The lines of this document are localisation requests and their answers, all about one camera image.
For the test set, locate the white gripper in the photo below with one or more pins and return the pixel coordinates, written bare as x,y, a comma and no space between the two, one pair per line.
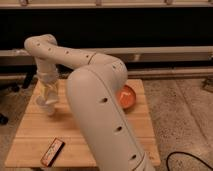
48,78

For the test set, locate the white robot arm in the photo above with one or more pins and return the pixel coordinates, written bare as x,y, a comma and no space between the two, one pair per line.
91,94

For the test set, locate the white ceramic cup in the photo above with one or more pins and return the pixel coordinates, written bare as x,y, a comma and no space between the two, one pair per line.
49,109

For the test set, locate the wooden table board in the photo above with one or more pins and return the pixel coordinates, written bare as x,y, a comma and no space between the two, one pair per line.
37,131

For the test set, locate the orange bowl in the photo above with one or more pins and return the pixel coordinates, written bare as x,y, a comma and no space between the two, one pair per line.
126,97

